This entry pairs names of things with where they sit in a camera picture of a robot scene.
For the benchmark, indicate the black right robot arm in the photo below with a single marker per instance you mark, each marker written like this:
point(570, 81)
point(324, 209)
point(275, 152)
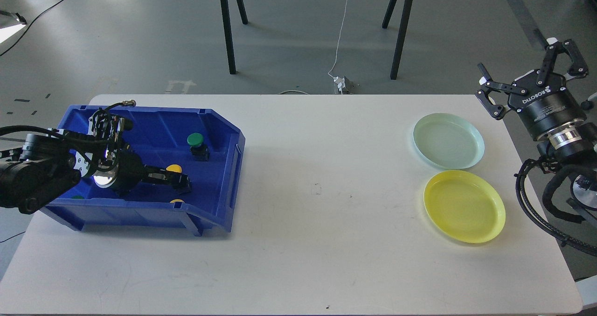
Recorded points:
point(566, 141)

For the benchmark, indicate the light green plastic plate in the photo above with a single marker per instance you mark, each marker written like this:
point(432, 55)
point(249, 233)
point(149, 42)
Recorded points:
point(447, 141)

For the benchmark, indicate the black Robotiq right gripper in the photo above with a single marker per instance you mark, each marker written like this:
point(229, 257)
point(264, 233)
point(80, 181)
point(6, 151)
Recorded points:
point(541, 100)

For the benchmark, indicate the white power adapter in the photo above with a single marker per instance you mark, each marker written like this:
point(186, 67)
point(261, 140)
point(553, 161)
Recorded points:
point(343, 85)

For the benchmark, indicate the green push button rear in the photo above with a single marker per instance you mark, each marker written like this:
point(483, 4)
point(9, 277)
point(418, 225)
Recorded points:
point(199, 150)

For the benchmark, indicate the yellow plastic plate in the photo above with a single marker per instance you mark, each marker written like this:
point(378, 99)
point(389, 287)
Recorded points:
point(464, 207)

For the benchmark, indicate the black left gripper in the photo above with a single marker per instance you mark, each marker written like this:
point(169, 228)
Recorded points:
point(131, 170)

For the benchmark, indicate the black tripod leg left rear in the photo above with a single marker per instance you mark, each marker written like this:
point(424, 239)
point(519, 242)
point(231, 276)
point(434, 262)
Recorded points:
point(242, 11)

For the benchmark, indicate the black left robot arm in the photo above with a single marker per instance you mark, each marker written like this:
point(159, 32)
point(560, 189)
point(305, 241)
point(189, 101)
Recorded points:
point(53, 161)

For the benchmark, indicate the black tripod leg right rear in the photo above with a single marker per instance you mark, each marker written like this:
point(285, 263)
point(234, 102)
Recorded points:
point(389, 13)

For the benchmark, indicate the black tripod leg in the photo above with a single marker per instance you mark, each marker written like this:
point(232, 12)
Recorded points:
point(226, 24)
point(401, 37)
point(389, 13)
point(242, 11)

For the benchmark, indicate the blue plastic bin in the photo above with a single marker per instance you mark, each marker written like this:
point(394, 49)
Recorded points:
point(158, 136)

